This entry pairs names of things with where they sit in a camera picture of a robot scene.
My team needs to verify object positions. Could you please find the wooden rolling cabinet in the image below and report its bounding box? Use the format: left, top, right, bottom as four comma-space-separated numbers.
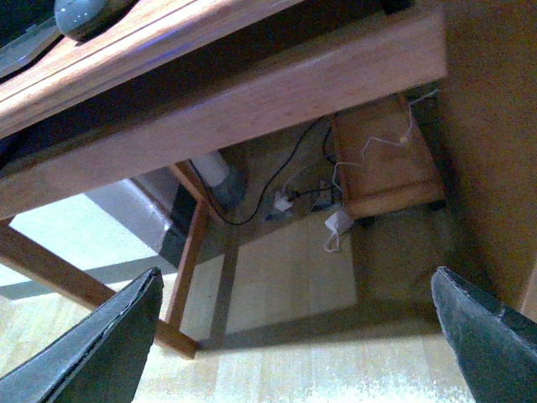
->
332, 94, 446, 220

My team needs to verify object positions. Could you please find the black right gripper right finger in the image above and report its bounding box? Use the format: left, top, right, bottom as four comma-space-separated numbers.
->
431, 267, 536, 402

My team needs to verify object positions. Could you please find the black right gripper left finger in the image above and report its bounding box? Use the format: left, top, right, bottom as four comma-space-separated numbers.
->
1, 267, 164, 402

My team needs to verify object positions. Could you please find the grey open laptop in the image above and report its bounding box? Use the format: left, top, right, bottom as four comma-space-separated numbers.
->
1, 0, 61, 79

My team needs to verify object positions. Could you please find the wooden keyboard tray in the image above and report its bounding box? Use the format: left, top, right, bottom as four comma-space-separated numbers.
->
1, 1, 447, 219

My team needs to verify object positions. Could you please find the wooden desk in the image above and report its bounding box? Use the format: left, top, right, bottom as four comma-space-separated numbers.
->
0, 0, 537, 360

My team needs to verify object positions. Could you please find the grey computer mouse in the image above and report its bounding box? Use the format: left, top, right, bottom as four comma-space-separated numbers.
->
54, 0, 137, 41

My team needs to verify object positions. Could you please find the white power adapter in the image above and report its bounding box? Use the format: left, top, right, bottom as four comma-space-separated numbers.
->
325, 210, 354, 235

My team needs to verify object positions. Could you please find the black floor cable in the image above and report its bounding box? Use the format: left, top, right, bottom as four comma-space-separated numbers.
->
188, 117, 336, 227

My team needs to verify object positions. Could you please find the white power strip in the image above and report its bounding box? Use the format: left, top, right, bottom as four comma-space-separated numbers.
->
274, 191, 294, 214

